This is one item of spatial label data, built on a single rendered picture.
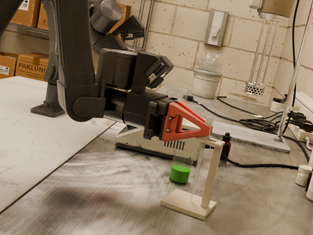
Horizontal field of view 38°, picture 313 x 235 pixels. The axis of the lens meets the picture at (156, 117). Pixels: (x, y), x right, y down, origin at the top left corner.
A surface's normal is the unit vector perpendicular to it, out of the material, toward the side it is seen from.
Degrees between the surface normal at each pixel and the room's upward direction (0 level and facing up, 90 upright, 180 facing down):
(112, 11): 51
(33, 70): 89
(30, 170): 0
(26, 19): 89
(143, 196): 0
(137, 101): 91
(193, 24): 90
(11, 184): 0
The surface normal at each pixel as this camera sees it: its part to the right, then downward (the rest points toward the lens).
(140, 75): -0.40, 0.13
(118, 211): 0.20, -0.96
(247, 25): -0.14, 0.18
